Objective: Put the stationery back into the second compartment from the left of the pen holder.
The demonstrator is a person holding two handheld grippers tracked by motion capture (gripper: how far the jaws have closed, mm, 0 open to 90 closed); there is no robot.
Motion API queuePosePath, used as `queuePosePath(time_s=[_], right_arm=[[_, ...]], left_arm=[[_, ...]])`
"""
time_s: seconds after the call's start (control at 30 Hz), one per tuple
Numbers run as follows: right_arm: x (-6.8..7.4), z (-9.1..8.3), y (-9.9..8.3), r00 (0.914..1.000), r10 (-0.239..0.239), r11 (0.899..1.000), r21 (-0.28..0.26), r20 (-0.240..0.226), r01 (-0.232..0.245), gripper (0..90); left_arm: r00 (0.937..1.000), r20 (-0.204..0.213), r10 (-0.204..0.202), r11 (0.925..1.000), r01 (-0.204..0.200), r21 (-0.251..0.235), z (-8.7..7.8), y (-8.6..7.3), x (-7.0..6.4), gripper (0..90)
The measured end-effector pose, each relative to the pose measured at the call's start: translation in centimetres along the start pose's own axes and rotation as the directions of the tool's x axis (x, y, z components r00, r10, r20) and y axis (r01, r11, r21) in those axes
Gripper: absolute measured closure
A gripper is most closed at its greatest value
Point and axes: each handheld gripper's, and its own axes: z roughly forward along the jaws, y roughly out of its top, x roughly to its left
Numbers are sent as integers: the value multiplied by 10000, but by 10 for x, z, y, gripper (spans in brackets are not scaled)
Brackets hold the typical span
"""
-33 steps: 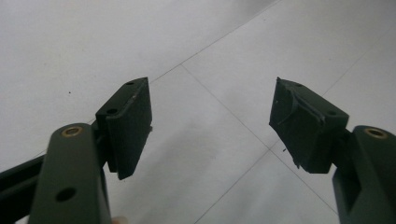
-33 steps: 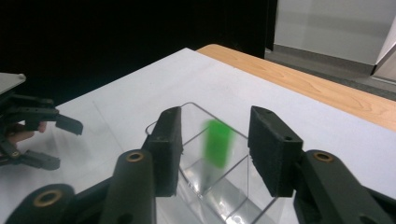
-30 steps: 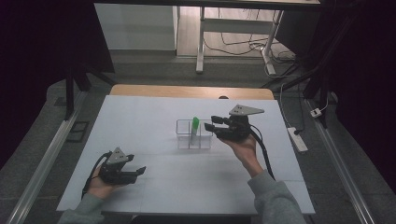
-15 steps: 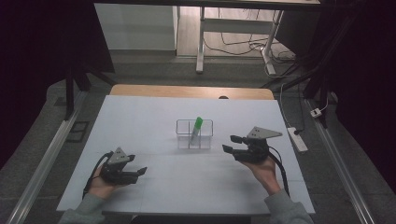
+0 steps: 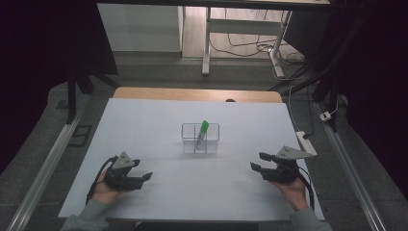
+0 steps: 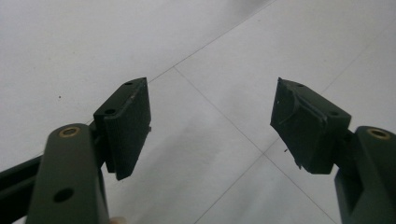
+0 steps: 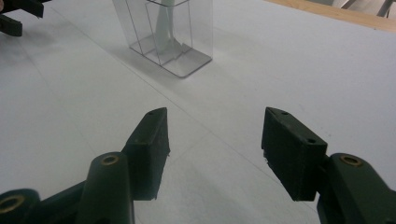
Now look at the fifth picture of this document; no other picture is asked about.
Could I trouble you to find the tangled floor cables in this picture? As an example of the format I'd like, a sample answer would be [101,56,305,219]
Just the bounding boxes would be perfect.
[209,7,306,82]

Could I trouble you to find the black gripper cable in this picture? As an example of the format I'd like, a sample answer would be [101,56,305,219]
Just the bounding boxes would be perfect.
[85,155,118,206]
[295,166,317,212]

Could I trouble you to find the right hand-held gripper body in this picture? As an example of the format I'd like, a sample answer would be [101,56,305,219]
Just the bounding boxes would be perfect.
[260,145,318,184]

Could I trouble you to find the person's right hand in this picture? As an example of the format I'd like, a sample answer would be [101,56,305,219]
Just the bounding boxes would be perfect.
[270,175,311,213]

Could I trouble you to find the dark curtain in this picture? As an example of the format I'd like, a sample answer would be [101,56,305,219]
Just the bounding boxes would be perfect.
[0,0,119,176]
[283,0,408,200]

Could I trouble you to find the person's left hand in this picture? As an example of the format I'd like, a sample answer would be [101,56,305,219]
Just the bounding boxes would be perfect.
[90,169,130,206]

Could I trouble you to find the white power strip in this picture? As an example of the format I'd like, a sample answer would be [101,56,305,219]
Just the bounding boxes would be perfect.
[294,130,319,157]

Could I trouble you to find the wooden table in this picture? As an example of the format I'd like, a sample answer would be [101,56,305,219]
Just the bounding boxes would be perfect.
[112,86,284,104]

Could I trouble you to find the white table sheet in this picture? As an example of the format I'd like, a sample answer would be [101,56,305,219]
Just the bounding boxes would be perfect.
[58,97,325,222]

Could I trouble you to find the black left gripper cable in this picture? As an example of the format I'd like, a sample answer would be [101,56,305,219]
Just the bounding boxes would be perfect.
[85,155,118,206]

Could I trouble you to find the black stand legs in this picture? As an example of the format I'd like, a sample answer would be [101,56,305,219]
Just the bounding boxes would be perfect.
[64,62,121,125]
[268,18,370,133]

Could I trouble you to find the white desk frame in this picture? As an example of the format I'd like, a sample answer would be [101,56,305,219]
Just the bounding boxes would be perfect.
[201,6,293,78]

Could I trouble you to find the white power strip cable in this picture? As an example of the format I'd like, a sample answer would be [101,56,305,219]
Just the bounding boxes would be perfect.
[287,84,301,133]

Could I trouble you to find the metal floor rail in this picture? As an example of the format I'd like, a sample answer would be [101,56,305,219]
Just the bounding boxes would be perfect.
[6,92,91,231]
[313,101,388,231]

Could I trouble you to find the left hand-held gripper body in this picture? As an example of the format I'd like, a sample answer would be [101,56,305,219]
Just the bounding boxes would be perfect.
[102,151,145,192]

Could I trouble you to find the clear plastic divided organizer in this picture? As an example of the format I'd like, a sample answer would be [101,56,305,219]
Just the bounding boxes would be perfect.
[181,122,221,155]

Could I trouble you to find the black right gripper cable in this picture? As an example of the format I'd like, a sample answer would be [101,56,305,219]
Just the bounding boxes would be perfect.
[295,166,317,212]

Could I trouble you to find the green highlighter pen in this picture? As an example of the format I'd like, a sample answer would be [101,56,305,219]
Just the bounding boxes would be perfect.
[195,119,210,150]

